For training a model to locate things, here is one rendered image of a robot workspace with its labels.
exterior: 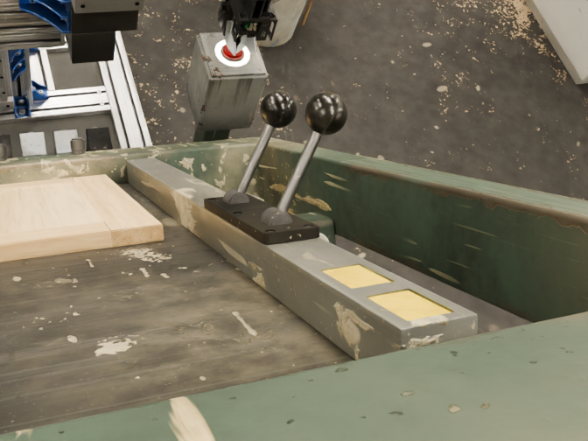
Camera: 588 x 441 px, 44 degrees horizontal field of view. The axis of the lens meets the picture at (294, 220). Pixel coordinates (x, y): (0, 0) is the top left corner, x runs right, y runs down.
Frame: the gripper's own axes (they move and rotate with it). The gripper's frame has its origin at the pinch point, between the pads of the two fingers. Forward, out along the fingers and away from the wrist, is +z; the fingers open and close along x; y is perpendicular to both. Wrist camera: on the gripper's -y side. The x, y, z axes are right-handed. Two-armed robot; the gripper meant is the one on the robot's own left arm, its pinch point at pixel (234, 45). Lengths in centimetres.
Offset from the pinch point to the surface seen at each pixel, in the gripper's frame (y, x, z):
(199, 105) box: 3.8, -5.9, 13.1
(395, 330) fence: 82, -24, -67
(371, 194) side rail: 52, 0, -29
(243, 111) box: 5.9, 3.0, 13.3
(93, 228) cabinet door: 52, -35, -30
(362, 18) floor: -97, 96, 95
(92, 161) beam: 20.7, -29.6, 4.6
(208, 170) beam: 23.4, -9.4, 6.8
